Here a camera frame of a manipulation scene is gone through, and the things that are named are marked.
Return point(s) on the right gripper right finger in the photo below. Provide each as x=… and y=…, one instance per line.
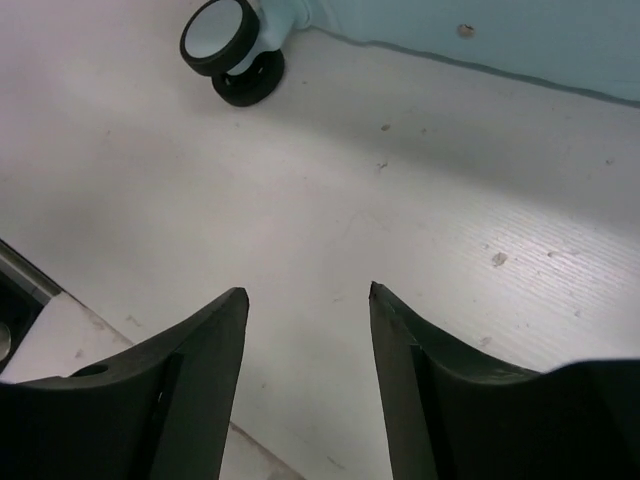
x=452, y=411

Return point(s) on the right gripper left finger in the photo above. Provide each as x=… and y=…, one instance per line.
x=158, y=410

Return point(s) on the light blue hardshell suitcase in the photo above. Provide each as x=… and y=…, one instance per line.
x=578, y=45

